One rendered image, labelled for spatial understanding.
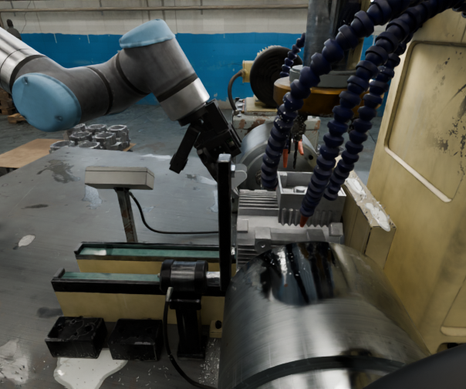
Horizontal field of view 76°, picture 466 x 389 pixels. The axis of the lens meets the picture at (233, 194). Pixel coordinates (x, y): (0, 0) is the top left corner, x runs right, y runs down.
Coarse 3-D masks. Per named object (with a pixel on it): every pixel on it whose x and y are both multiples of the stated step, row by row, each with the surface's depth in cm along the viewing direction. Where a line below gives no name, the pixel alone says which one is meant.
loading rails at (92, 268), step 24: (96, 264) 77; (120, 264) 76; (144, 264) 76; (216, 264) 75; (72, 288) 67; (96, 288) 66; (120, 288) 66; (144, 288) 66; (216, 288) 65; (72, 312) 71; (96, 312) 70; (120, 312) 70; (144, 312) 70; (168, 312) 69; (216, 312) 69; (216, 336) 68
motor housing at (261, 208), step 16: (240, 192) 64; (256, 192) 64; (272, 192) 64; (240, 208) 59; (256, 208) 59; (272, 208) 59; (256, 224) 59; (272, 224) 59; (240, 240) 58; (272, 240) 56; (288, 240) 56; (304, 240) 56; (336, 240) 58; (240, 256) 58
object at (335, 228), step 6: (240, 222) 57; (246, 222) 57; (336, 222) 57; (240, 228) 57; (246, 228) 57; (330, 228) 57; (336, 228) 56; (342, 228) 56; (330, 234) 57; (336, 234) 56; (342, 234) 56
